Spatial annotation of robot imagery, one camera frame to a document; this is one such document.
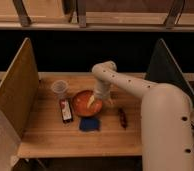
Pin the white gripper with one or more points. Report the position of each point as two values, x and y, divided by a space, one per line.
101 91

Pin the orange ceramic bowl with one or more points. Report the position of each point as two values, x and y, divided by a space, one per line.
80 104

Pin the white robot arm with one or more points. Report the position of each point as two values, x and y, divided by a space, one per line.
166 133

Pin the blue sponge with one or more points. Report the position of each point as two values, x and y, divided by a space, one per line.
89 124

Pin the dark snack bar packet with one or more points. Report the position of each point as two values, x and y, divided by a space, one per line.
66 111

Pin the clear plastic cup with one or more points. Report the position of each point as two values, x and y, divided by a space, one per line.
60 88

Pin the left wooden side panel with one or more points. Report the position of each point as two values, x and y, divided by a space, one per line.
17 91

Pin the right dark side panel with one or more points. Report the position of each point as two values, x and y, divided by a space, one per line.
163 68

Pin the wooden shelf with brackets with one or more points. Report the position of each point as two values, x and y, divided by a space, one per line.
98 15

